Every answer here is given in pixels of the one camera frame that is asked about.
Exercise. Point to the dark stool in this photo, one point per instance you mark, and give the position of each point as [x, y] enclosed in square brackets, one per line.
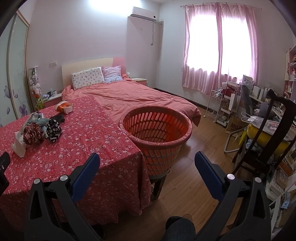
[158, 187]

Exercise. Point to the white paper bag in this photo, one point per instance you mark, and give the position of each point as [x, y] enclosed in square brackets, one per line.
[234, 102]

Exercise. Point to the wardrobe with purple flower print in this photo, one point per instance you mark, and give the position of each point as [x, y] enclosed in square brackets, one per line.
[16, 69]

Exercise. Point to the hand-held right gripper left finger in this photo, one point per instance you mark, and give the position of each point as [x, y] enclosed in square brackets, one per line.
[84, 176]

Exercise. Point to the pink and white bookshelf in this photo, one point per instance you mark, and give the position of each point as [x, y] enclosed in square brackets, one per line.
[290, 69]

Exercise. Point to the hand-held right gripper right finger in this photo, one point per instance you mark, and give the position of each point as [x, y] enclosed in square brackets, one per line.
[209, 176]

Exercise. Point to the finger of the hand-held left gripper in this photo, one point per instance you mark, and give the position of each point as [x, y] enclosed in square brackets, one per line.
[4, 171]

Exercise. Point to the orange bottle with white cap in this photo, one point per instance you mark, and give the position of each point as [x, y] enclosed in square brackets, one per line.
[62, 107]

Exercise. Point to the pink duvet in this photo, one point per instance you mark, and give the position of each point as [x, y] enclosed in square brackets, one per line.
[138, 97]

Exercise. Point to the yellow cushion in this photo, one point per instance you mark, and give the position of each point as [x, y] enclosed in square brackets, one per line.
[268, 139]

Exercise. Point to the orange plastic laundry basket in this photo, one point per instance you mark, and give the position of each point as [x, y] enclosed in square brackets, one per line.
[161, 148]

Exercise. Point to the pink nightstand with mugs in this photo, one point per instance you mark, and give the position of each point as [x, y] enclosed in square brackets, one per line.
[52, 101]

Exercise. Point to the pink striped pillow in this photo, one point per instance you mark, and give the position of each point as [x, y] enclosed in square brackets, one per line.
[112, 73]

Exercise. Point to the white tube frame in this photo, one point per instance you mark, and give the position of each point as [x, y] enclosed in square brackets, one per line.
[227, 141]

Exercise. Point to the pink curtain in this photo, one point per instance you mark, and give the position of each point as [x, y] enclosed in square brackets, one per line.
[201, 46]
[240, 46]

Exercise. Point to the clear tube of plush toys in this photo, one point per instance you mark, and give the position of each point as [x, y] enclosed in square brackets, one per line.
[35, 83]

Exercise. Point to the brown paper bag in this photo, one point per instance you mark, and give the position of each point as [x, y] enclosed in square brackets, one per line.
[234, 125]

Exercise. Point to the beige and pink headboard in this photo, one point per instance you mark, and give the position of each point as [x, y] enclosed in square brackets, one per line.
[87, 64]

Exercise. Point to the cluttered desk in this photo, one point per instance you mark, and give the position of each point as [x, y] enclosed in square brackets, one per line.
[259, 95]

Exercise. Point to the red floral table cloth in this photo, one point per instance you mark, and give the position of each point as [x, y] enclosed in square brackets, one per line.
[92, 139]

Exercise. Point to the pile of small clothes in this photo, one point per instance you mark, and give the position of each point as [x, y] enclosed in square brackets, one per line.
[33, 135]

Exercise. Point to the dark wooden chair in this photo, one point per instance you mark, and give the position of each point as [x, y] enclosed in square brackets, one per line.
[281, 102]

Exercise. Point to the air conditioner pipe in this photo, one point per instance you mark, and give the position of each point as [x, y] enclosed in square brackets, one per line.
[152, 32]

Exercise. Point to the black floral cloth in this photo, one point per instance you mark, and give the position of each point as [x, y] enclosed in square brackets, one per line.
[53, 131]

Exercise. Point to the white air conditioner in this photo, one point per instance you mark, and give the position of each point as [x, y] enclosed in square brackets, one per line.
[143, 12]

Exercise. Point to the person's leg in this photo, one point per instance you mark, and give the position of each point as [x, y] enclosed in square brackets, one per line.
[178, 229]

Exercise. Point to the white floral pillow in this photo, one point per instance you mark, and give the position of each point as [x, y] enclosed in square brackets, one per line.
[87, 77]

